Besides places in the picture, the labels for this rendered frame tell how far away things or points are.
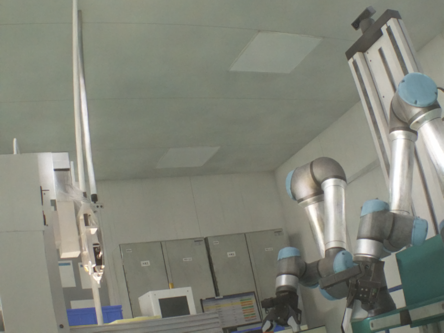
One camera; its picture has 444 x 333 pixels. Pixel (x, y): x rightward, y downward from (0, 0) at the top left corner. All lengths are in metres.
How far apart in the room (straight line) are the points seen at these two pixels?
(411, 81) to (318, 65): 3.11
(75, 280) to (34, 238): 4.73
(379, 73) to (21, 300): 1.59
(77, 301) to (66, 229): 4.22
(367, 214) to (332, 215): 0.49
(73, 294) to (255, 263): 2.06
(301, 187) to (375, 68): 0.57
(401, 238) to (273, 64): 3.14
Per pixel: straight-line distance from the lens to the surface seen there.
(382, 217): 1.38
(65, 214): 1.61
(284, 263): 1.78
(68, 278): 5.83
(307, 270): 1.83
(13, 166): 1.16
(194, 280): 5.70
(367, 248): 1.36
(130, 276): 5.51
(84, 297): 5.82
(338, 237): 1.82
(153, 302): 4.29
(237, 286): 5.87
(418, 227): 1.40
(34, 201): 1.14
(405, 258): 1.94
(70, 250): 1.58
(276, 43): 4.09
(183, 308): 4.35
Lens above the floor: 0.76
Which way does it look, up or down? 19 degrees up
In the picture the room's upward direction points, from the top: 12 degrees counter-clockwise
